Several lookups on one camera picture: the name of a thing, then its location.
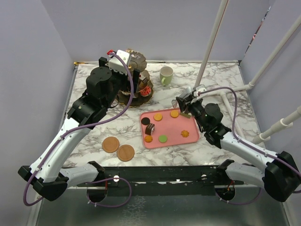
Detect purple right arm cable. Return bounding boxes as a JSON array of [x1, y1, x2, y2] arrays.
[[197, 86, 301, 206]]

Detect red frosted donut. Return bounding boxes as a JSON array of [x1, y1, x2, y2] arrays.
[[140, 86, 152, 97]]

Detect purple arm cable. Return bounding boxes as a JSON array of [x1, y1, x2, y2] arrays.
[[23, 52, 135, 208], [197, 86, 301, 206]]

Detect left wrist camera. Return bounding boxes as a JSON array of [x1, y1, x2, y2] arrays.
[[107, 50, 131, 75]]

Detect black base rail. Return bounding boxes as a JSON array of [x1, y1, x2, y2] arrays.
[[78, 165, 231, 196]]

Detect black sandwich cookie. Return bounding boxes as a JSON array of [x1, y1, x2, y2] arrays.
[[141, 117, 150, 126]]

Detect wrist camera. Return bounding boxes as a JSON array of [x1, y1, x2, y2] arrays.
[[107, 50, 131, 75], [192, 84, 206, 97]]

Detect chocolate chip cookie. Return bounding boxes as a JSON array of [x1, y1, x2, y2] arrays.
[[144, 135, 153, 143]]

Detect chocolate cake slice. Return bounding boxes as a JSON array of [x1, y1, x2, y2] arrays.
[[145, 123, 155, 136]]

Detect green layered square cake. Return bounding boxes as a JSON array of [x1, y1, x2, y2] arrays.
[[179, 112, 191, 118]]

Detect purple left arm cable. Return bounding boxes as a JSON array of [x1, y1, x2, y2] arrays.
[[23, 52, 135, 208]]

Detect orange waffle biscuit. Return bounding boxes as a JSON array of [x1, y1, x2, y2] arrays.
[[170, 110, 179, 118]]

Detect metal serving tongs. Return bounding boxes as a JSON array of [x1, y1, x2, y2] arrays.
[[172, 87, 192, 108]]

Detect orange jam biscuit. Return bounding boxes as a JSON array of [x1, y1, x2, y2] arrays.
[[153, 113, 163, 121]]

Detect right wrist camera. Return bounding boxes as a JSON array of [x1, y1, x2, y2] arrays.
[[192, 84, 206, 97]]

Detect orange flower cookie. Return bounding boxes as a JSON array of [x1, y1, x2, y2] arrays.
[[181, 130, 190, 137]]

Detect white pvc pipe frame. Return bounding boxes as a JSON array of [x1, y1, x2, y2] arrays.
[[192, 0, 301, 144]]

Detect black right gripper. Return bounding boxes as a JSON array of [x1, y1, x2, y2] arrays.
[[177, 93, 208, 130]]

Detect round wooden coaster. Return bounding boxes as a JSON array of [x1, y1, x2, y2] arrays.
[[117, 145, 135, 161], [102, 137, 119, 153]]

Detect three-tier grey cake stand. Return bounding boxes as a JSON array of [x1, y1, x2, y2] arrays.
[[125, 48, 153, 107]]

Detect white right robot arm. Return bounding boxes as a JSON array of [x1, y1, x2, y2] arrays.
[[176, 91, 301, 202]]

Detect pink serving tray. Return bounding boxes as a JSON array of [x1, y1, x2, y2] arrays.
[[140, 109, 200, 149]]

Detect green mug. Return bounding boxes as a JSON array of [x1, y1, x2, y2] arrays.
[[159, 66, 174, 86]]

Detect green macaron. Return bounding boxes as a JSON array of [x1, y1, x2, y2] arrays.
[[158, 135, 167, 143]]

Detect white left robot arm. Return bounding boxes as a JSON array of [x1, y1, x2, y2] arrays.
[[18, 52, 137, 206]]

